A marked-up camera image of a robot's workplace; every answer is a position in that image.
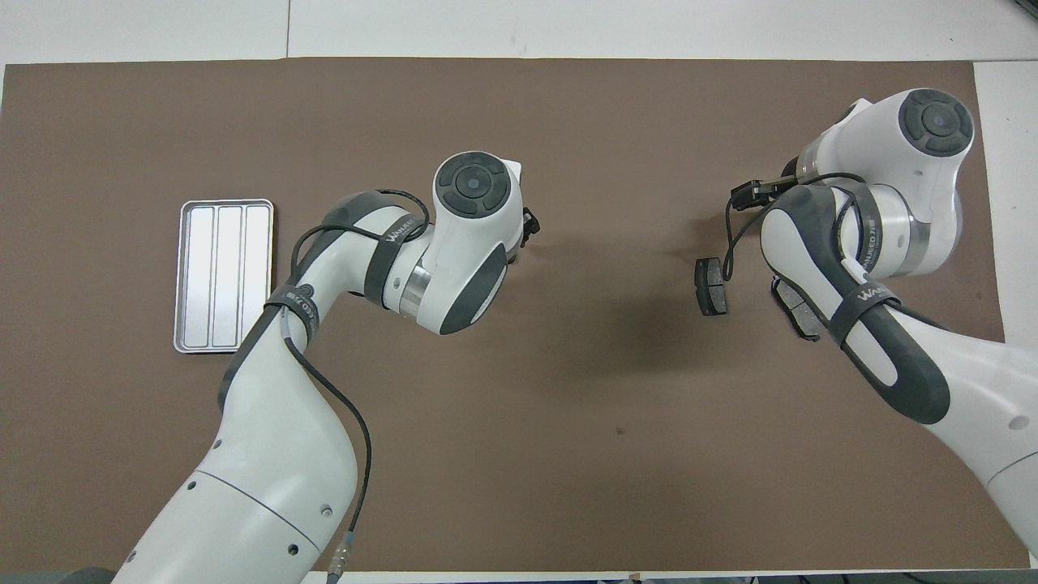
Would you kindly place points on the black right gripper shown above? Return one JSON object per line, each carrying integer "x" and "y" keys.
{"x": 756, "y": 195}

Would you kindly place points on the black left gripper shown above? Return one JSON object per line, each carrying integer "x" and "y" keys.
{"x": 529, "y": 225}

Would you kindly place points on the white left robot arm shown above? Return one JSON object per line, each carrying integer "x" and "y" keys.
{"x": 470, "y": 235}

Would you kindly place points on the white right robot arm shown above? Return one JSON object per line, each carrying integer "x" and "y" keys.
{"x": 900, "y": 154}

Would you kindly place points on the silver metal tray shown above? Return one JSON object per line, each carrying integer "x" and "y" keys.
{"x": 223, "y": 276}

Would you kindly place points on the rectangular grey brake pad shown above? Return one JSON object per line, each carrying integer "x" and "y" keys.
{"x": 712, "y": 286}

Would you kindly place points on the curved grey brake pad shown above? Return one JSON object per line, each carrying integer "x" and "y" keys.
{"x": 799, "y": 318}

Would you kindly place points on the brown table mat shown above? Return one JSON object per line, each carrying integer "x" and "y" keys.
{"x": 568, "y": 422}

